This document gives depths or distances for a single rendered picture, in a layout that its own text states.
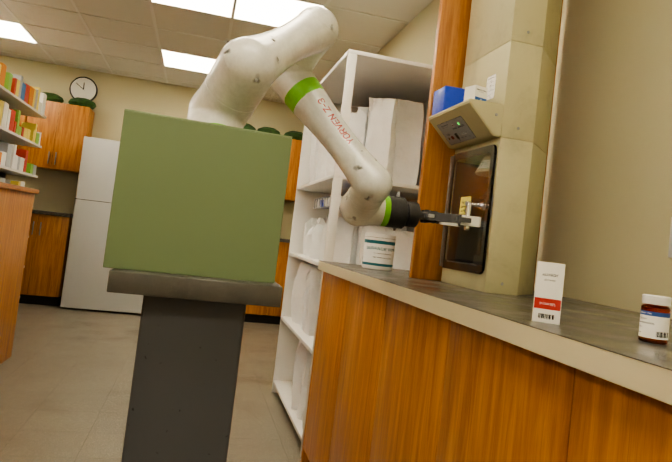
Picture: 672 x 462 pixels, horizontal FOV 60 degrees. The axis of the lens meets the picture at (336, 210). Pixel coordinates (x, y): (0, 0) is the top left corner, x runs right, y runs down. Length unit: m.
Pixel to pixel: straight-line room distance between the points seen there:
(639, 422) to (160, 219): 0.86
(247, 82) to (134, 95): 6.08
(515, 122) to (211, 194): 1.03
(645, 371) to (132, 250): 0.88
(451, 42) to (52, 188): 5.77
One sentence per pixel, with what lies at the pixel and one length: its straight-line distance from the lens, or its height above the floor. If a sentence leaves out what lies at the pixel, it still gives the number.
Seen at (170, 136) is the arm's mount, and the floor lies 1.21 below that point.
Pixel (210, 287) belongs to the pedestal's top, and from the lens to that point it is 1.13.
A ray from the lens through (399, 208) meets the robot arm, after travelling 1.70.
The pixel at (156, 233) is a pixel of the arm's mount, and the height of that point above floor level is 1.01.
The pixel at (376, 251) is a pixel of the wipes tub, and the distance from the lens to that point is 2.42.
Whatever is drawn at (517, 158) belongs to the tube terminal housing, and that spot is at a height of 1.35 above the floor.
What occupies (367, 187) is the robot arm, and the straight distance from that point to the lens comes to 1.55.
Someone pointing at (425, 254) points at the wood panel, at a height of 1.03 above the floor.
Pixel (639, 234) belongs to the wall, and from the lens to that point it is 1.97.
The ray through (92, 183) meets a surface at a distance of 6.57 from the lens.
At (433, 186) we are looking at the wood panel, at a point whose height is 1.27.
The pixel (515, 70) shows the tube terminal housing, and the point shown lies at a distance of 1.91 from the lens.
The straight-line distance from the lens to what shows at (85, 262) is 6.58.
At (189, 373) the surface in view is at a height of 0.75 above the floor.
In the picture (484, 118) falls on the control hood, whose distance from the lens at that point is 1.83.
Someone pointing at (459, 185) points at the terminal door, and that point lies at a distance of 2.02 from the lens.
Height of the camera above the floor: 1.04
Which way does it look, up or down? 3 degrees up
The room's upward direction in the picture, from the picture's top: 7 degrees clockwise
